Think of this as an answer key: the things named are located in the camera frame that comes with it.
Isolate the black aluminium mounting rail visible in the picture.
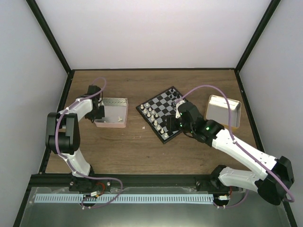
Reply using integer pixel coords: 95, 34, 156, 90
68, 174, 240, 190

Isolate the pink tin box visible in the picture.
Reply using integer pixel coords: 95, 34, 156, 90
94, 97, 128, 128

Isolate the black enclosure frame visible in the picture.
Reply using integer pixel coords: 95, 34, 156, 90
11, 0, 299, 227

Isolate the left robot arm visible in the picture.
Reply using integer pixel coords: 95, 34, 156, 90
45, 85, 105, 191

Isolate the gold tin box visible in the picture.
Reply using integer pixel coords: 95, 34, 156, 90
205, 95, 241, 130

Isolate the light blue slotted cable duct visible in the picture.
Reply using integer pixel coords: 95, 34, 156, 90
34, 193, 214, 204

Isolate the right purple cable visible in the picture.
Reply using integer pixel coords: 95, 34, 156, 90
181, 85, 295, 209

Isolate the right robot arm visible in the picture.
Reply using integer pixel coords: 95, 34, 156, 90
165, 100, 294, 205

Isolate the black chess pieces row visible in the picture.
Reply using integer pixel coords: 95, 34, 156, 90
166, 88, 180, 106

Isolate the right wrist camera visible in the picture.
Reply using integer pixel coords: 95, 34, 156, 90
175, 100, 186, 119

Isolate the black and white chessboard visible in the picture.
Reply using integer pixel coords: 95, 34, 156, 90
136, 86, 182, 144

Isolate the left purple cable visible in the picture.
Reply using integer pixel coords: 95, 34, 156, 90
55, 77, 124, 210

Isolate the purple cable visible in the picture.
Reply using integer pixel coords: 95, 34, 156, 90
55, 77, 124, 210
181, 85, 295, 209

